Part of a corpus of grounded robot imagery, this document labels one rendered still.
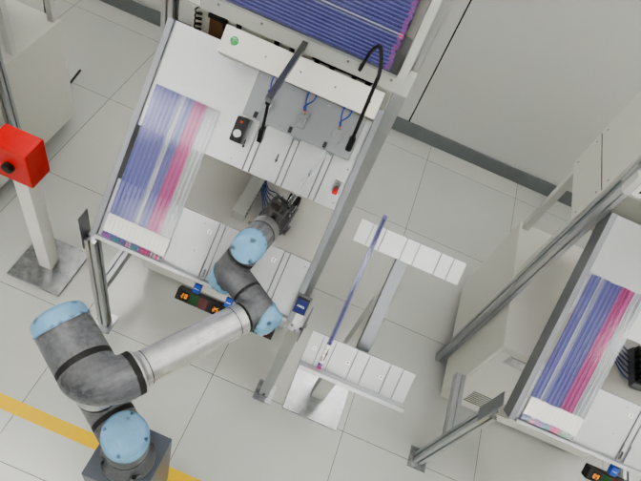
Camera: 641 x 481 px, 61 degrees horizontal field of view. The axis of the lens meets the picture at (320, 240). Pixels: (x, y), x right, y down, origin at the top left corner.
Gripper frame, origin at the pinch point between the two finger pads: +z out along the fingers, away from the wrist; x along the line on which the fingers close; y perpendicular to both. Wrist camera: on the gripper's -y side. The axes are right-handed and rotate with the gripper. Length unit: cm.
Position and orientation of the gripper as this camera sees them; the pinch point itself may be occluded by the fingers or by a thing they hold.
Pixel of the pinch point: (283, 211)
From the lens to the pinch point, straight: 159.4
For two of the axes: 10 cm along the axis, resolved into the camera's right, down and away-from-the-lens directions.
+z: 2.2, -3.5, 9.1
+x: -8.0, -5.9, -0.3
